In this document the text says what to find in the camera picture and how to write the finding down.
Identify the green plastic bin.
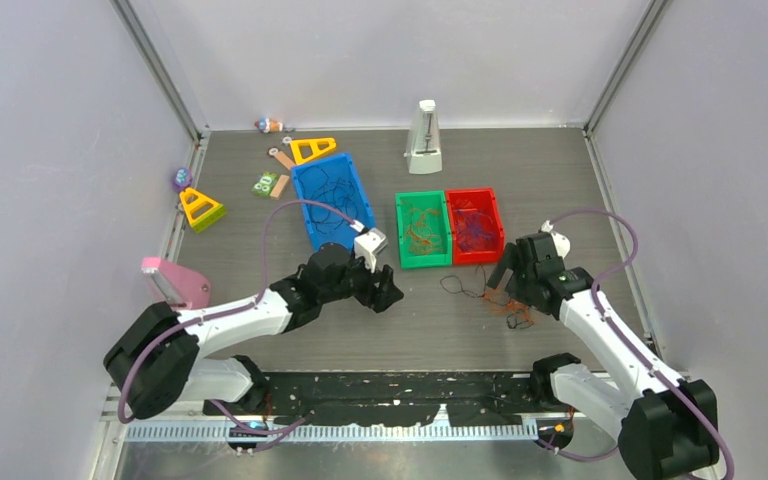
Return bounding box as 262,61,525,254
395,190,453,269

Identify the pink tape dispenser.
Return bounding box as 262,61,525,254
141,257,211,310

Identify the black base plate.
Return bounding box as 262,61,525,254
226,371,577,435

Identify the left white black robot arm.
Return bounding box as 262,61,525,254
103,243,404,423

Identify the small colourful figurine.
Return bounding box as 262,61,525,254
253,117,286,134

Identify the purple round toy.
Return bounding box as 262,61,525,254
172,167,193,193

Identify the orange cable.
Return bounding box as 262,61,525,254
481,284,534,323
405,206,448,256

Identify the tan strap with ring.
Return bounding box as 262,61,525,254
266,146,297,171

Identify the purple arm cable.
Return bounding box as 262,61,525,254
116,198,362,425
549,207,735,480

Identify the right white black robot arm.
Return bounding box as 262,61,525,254
487,232,723,479

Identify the white metronome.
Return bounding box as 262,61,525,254
404,100,443,175

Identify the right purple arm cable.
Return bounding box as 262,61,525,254
549,207,735,480

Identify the blue plastic bin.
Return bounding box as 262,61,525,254
291,152,377,250

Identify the tan wooden block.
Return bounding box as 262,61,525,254
270,175,290,200

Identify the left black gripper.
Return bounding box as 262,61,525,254
319,249,402,312

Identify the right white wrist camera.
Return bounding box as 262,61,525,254
540,220,571,259

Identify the yellow triangle toy on green block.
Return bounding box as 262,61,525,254
179,187,227,233

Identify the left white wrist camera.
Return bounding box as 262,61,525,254
350,220,388,273

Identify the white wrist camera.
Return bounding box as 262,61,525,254
540,220,571,259
350,220,388,273

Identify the red plastic bin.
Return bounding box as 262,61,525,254
444,187,505,265

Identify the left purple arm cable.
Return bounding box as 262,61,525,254
116,198,362,425

